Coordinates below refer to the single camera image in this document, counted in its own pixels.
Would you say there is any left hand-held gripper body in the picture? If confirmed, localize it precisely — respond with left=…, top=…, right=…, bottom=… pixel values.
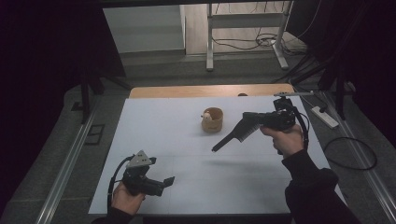
left=120, top=149, right=166, bottom=198

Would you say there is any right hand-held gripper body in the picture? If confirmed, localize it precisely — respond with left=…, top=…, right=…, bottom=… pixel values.
left=261, top=91, right=316, bottom=133

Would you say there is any black comb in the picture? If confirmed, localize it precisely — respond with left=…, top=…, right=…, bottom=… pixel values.
left=211, top=119, right=266, bottom=153

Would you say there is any wooden cup with small figure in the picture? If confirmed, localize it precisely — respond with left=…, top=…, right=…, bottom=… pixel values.
left=200, top=106, right=224, bottom=134

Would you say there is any person's left hand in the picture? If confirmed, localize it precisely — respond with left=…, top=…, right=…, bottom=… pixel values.
left=110, top=181, right=147, bottom=217

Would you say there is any person's right hand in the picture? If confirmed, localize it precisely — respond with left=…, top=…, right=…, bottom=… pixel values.
left=259, top=123, right=304, bottom=157

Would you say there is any white table cover sheet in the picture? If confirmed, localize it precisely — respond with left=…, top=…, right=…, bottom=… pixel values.
left=88, top=94, right=347, bottom=217

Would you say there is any white power strip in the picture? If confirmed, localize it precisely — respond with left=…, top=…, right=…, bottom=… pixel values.
left=311, top=105, right=340, bottom=130

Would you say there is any white metal stand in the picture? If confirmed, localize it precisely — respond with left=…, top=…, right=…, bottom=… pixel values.
left=205, top=0, right=294, bottom=72

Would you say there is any dark curtain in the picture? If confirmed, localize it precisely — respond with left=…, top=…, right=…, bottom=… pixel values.
left=286, top=0, right=396, bottom=147
left=0, top=0, right=127, bottom=208

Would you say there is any right hand-held gripper cable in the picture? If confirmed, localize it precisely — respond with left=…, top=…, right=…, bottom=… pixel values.
left=291, top=105, right=311, bottom=152

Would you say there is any hand-held gripper cable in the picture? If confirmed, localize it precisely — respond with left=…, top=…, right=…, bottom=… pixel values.
left=291, top=105, right=311, bottom=152
left=106, top=154, right=134, bottom=214

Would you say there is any left hand-held gripper cable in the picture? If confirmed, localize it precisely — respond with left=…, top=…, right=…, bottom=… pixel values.
left=106, top=154, right=134, bottom=214

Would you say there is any black floor frame plate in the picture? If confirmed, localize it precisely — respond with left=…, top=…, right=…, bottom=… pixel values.
left=83, top=123, right=106, bottom=147

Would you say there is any aluminium floor rail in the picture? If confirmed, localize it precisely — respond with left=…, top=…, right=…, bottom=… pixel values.
left=321, top=91, right=396, bottom=224
left=35, top=96, right=101, bottom=224

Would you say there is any bundle of floor cables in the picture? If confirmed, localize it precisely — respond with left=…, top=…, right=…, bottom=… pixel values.
left=211, top=29, right=307, bottom=58

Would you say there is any black looped cable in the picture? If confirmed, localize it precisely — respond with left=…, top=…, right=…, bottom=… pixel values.
left=322, top=136, right=378, bottom=172

